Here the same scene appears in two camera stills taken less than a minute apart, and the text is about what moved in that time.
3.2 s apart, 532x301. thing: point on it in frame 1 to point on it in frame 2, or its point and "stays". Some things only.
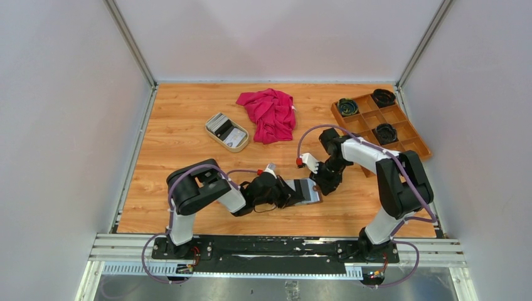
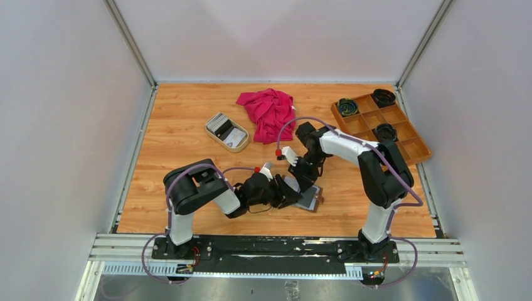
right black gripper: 327,185 to 305,179
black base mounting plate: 275,253 stays
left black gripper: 288,195 stays
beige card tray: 227,132 stays
